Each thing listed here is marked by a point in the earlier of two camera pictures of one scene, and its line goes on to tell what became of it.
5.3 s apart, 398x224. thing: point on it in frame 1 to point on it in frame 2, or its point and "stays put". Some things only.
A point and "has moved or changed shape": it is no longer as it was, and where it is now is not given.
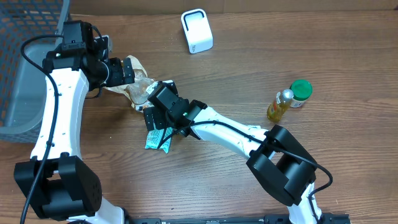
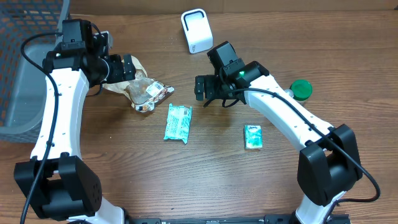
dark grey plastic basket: x=22 y=84 stays put
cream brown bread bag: x=135 y=92 stays put
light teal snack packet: x=153 y=137 has moved or changed shape
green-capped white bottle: x=300 y=89 stays put
